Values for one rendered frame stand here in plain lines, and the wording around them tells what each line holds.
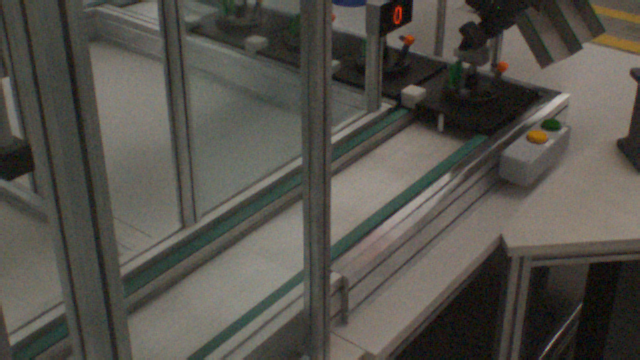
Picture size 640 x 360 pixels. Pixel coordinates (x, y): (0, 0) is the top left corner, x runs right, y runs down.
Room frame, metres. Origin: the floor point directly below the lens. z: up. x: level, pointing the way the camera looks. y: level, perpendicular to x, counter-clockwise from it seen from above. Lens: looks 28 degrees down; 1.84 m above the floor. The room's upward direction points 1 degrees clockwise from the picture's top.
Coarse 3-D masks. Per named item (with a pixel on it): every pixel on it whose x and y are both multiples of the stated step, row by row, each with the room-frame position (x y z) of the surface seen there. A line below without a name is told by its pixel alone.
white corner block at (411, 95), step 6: (402, 90) 1.78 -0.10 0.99; (408, 90) 1.78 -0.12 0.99; (414, 90) 1.78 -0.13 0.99; (420, 90) 1.78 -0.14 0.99; (402, 96) 1.78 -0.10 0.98; (408, 96) 1.77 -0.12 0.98; (414, 96) 1.76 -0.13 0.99; (420, 96) 1.77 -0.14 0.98; (402, 102) 1.78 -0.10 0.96; (408, 102) 1.77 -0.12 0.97; (414, 102) 1.76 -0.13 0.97; (414, 108) 1.76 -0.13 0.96
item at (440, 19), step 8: (440, 0) 2.09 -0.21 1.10; (440, 8) 2.09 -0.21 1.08; (440, 16) 2.08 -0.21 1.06; (440, 24) 2.08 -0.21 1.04; (440, 32) 2.08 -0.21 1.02; (440, 40) 2.08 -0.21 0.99; (496, 40) 1.99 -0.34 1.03; (440, 48) 2.08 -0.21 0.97; (488, 48) 2.35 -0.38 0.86; (496, 48) 1.99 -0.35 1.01; (440, 56) 2.08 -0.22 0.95; (496, 56) 1.98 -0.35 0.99
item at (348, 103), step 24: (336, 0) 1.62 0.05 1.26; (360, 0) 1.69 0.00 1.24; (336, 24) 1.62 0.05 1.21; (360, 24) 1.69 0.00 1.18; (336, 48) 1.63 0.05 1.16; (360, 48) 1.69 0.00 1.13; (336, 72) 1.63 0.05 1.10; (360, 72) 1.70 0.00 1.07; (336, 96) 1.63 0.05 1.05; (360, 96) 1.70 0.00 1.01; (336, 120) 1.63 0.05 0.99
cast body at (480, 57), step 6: (456, 48) 1.83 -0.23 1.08; (480, 48) 1.79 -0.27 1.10; (486, 48) 1.81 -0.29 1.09; (456, 54) 1.83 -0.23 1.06; (462, 54) 1.80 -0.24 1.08; (468, 54) 1.79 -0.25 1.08; (474, 54) 1.78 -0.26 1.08; (480, 54) 1.78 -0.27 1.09; (486, 54) 1.79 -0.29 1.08; (462, 60) 1.80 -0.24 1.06; (468, 60) 1.79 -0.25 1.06; (474, 60) 1.78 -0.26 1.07; (480, 60) 1.77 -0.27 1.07; (486, 60) 1.79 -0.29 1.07; (480, 66) 1.77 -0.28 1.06
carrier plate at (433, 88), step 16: (432, 80) 1.88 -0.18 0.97; (432, 96) 1.79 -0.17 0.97; (512, 96) 1.80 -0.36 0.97; (528, 96) 1.80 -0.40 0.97; (432, 112) 1.73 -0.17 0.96; (448, 112) 1.71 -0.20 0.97; (464, 112) 1.71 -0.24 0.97; (480, 112) 1.71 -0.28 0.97; (496, 112) 1.72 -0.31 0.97; (512, 112) 1.72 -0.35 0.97; (480, 128) 1.65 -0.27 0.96; (496, 128) 1.66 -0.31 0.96
